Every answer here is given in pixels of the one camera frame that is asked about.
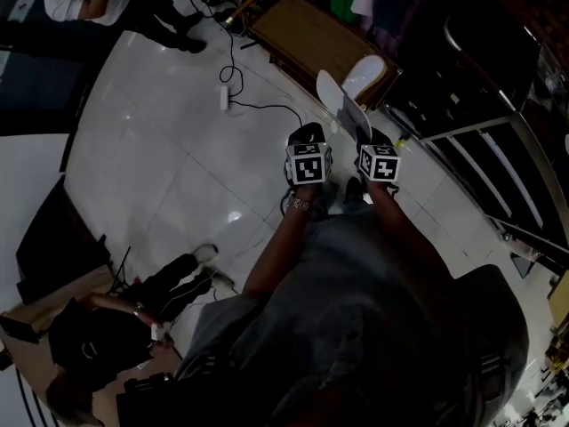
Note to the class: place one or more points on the person's right forearm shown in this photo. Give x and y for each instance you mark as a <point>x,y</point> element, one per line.
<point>409,234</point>

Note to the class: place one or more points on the white table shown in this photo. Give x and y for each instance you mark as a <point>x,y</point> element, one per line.
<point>26,211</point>

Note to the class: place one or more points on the person's grey shirt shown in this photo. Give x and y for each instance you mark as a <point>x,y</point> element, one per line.
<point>355,318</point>

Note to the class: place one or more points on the silver wristwatch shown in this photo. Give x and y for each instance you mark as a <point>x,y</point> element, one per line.
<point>298,204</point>

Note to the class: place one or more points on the metal shelf rack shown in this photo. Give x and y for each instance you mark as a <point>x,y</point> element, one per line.
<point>533,138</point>

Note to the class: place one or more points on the person's left forearm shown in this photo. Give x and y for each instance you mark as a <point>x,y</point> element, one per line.
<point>280,247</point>

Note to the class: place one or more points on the white power strip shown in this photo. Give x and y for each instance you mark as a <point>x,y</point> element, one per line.
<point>224,98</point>

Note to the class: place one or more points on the yellow black striped tape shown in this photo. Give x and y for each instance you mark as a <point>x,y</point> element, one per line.
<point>402,142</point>

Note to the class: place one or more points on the wooden low table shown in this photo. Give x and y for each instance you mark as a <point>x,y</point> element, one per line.
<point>306,38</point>

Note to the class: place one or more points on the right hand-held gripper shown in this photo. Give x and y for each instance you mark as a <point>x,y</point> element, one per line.
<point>380,165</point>

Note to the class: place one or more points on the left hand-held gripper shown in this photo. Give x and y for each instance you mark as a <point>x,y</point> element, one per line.
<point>309,167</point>

